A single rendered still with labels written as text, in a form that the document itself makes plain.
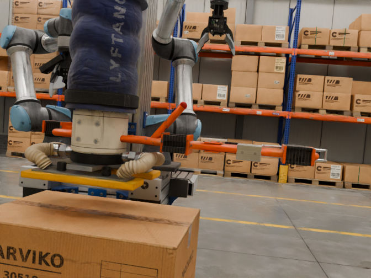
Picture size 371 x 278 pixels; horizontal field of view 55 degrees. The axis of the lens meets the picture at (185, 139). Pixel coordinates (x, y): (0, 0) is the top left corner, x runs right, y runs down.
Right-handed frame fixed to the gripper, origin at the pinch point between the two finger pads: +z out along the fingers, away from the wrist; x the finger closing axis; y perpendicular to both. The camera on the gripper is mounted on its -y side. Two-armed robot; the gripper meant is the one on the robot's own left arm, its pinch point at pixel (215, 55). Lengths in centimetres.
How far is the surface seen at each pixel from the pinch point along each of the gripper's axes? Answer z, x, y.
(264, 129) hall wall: 37, 107, -808
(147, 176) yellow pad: 46, -17, 34
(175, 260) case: 61, -3, 62
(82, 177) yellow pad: 45, -32, 52
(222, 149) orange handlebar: 34, 6, 44
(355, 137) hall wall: 38, 339, -808
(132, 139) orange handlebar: 34, -21, 42
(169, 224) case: 58, -7, 45
